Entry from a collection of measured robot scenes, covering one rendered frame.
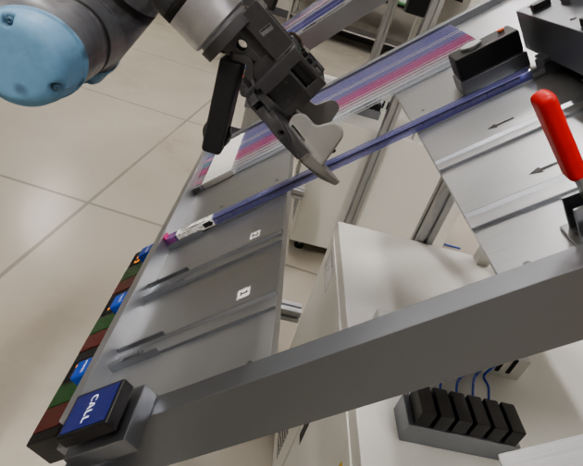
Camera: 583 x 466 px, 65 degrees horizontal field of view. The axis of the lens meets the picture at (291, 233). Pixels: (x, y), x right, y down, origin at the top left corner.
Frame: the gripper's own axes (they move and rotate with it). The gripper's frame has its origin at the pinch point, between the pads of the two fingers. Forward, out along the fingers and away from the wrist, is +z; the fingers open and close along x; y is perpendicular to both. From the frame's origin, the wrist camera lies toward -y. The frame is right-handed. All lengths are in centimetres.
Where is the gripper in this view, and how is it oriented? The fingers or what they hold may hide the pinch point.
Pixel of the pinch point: (327, 165)
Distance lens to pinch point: 59.8
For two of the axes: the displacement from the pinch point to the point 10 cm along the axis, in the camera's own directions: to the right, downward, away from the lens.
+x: 0.4, -5.3, 8.5
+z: 6.8, 6.3, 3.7
